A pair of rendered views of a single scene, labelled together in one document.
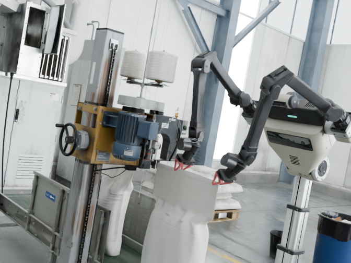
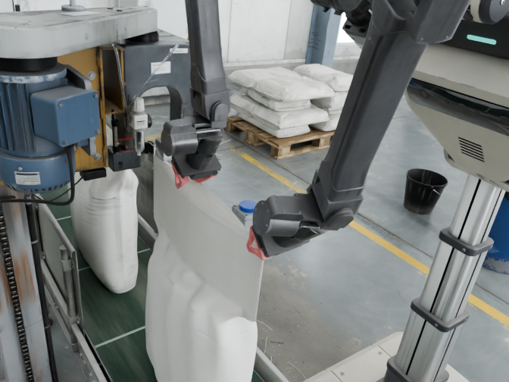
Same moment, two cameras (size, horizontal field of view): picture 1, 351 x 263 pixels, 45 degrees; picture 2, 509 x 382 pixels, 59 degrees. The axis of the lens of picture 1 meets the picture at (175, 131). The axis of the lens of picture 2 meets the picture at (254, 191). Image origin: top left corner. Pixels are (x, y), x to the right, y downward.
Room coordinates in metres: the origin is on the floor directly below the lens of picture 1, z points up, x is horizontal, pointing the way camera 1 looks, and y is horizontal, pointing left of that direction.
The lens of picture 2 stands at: (1.44, -0.28, 1.56)
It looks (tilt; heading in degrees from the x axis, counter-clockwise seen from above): 27 degrees down; 3
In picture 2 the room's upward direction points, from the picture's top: 6 degrees clockwise
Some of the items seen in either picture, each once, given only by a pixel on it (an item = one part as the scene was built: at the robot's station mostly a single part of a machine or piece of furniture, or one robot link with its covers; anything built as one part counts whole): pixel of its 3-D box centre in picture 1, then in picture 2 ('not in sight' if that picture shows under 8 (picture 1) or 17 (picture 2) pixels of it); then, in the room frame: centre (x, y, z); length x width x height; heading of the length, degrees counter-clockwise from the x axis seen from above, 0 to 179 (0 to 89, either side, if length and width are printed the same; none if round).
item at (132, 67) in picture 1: (133, 64); not in sight; (2.57, 0.32, 1.61); 0.15 x 0.14 x 0.17; 43
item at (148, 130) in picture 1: (147, 132); (67, 120); (2.24, 0.14, 1.25); 0.10 x 0.08 x 0.12; 158
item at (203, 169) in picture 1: (210, 174); (325, 76); (6.08, -0.59, 0.56); 0.67 x 0.43 x 0.15; 43
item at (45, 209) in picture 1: (62, 217); (35, 226); (2.88, 0.66, 0.54); 1.05 x 0.02 x 0.41; 43
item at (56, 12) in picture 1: (54, 30); not in sight; (4.25, 1.34, 1.95); 0.30 x 0.01 x 0.48; 43
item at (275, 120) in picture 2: not in sight; (291, 114); (5.49, -0.30, 0.32); 0.66 x 0.43 x 0.15; 135
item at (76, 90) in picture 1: (75, 95); not in sight; (6.28, 1.53, 1.34); 0.24 x 0.04 x 0.32; 43
